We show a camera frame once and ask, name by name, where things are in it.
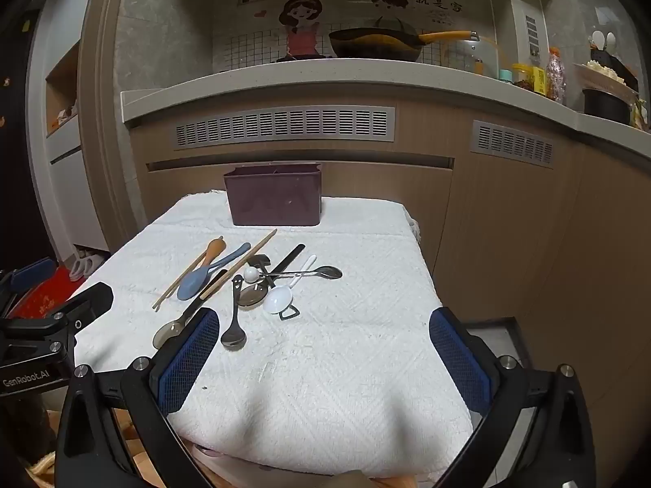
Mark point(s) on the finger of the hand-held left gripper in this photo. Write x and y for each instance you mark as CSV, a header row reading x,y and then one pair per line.
x,y
89,302
33,268

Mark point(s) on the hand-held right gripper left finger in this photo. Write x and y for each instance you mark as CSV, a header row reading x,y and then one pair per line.
x,y
185,361

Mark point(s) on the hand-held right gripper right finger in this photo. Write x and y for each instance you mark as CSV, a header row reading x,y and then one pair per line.
x,y
457,361

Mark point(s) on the blue plastic spoon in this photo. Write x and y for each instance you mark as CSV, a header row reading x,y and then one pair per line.
x,y
190,284

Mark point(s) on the wooden chopstick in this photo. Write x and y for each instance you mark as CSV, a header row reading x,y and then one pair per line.
x,y
244,259
178,283

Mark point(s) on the small white round scoop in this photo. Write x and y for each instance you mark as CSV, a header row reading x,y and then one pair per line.
x,y
251,275

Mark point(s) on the white plastic spoon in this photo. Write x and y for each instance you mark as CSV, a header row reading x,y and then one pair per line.
x,y
277,300

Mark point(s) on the orange wooden spoon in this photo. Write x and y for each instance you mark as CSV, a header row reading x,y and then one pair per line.
x,y
215,250

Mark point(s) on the silver metal spoon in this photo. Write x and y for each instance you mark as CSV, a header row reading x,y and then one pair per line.
x,y
328,272

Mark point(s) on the purple plastic utensil box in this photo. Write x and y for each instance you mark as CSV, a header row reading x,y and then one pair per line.
x,y
274,198

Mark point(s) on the red doormat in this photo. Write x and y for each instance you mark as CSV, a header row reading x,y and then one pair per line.
x,y
43,297

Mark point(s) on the pale slipper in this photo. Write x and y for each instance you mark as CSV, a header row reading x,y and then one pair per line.
x,y
75,270
89,264

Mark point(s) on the white textured towel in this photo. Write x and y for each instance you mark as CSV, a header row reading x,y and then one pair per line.
x,y
330,366

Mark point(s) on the short grey vent grille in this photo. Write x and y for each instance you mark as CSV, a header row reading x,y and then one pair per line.
x,y
511,142

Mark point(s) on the long grey vent grille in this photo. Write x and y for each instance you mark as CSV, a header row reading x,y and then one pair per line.
x,y
285,127

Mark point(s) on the yellow-lid jar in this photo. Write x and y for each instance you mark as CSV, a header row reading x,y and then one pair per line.
x,y
521,79

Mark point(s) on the teal jar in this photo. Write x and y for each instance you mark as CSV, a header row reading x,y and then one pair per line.
x,y
504,75

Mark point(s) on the yellow packet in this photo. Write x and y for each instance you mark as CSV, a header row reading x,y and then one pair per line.
x,y
539,80

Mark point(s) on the black pot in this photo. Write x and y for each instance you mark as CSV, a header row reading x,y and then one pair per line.
x,y
605,106

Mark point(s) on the clear bottle with orange cap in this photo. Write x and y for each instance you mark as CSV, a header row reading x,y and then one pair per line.
x,y
556,79

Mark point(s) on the grey stone kitchen counter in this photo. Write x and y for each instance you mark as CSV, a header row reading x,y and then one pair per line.
x,y
305,79

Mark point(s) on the basket with food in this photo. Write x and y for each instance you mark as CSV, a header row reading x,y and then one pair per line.
x,y
602,75

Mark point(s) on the black utensil holder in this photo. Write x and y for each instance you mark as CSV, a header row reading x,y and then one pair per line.
x,y
605,53

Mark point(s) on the white wall appliance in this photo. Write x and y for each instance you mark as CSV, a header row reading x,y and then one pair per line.
x,y
519,20

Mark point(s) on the cartoon wall sticker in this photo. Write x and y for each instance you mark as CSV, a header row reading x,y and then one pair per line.
x,y
300,15

